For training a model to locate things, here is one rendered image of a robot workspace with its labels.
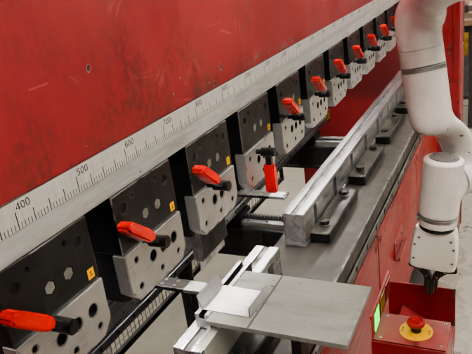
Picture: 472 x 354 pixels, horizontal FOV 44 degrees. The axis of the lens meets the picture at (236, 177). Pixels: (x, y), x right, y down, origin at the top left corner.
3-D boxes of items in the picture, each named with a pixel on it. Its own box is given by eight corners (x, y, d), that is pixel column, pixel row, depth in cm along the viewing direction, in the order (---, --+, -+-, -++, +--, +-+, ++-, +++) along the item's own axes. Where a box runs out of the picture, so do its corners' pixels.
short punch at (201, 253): (206, 271, 106) (198, 225, 103) (196, 270, 107) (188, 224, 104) (229, 245, 114) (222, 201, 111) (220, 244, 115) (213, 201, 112)
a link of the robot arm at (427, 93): (434, 58, 130) (452, 187, 136) (392, 71, 120) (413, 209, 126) (472, 53, 123) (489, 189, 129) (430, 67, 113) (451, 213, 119)
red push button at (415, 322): (423, 340, 127) (423, 326, 126) (405, 337, 129) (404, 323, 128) (426, 329, 130) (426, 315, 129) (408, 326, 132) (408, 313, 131)
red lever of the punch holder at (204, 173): (206, 163, 89) (232, 182, 98) (184, 162, 91) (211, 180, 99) (204, 174, 89) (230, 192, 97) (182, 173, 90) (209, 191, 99)
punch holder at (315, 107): (312, 130, 147) (306, 65, 141) (280, 129, 150) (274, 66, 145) (329, 113, 159) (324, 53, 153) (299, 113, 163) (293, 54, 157)
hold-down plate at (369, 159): (365, 185, 185) (364, 176, 184) (348, 184, 188) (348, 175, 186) (384, 153, 210) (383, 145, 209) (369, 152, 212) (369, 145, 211)
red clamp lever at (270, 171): (277, 194, 117) (272, 149, 113) (259, 193, 118) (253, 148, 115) (281, 191, 118) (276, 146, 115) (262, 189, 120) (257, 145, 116)
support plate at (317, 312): (347, 350, 94) (347, 345, 94) (206, 325, 106) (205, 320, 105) (371, 291, 109) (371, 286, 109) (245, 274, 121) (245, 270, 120)
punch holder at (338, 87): (333, 107, 163) (329, 49, 157) (305, 108, 167) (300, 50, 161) (347, 94, 176) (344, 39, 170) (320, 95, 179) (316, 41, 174)
